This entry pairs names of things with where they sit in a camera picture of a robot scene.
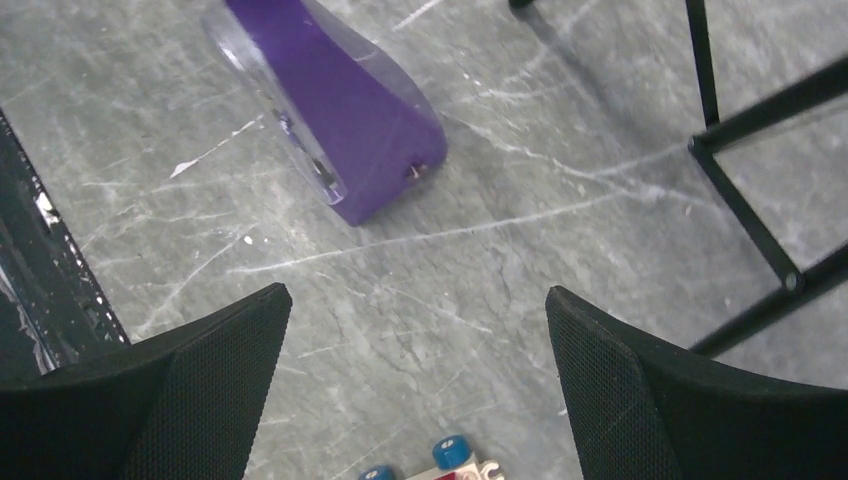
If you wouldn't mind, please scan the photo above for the black tripod music stand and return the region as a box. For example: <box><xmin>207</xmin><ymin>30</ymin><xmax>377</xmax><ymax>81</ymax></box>
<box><xmin>510</xmin><ymin>1</ymin><xmax>847</xmax><ymax>357</ymax></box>

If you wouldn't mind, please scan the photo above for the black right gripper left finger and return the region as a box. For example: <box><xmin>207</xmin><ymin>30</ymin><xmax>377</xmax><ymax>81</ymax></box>
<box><xmin>1</xmin><ymin>283</ymin><xmax>292</xmax><ymax>479</ymax></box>

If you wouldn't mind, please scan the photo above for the purple metronome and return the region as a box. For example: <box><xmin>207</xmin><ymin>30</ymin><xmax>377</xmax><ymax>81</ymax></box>
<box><xmin>223</xmin><ymin>0</ymin><xmax>449</xmax><ymax>228</ymax></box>

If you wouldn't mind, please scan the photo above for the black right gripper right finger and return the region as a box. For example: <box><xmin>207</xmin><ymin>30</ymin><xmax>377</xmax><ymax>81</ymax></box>
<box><xmin>545</xmin><ymin>286</ymin><xmax>847</xmax><ymax>479</ymax></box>

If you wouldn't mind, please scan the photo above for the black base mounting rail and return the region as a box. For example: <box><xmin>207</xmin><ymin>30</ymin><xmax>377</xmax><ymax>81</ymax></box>
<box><xmin>1</xmin><ymin>118</ymin><xmax>130</xmax><ymax>382</ymax></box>

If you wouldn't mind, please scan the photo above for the red toy block car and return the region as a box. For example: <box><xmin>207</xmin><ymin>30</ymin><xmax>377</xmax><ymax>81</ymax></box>
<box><xmin>357</xmin><ymin>434</ymin><xmax>506</xmax><ymax>480</ymax></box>

